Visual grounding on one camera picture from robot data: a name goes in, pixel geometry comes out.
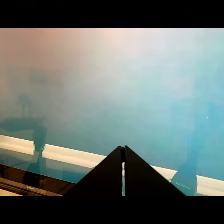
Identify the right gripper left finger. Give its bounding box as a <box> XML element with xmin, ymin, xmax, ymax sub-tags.
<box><xmin>64</xmin><ymin>145</ymin><xmax>125</xmax><ymax>197</ymax></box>

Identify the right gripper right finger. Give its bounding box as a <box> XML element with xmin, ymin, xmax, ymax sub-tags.
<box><xmin>124</xmin><ymin>145</ymin><xmax>186</xmax><ymax>197</ymax></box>

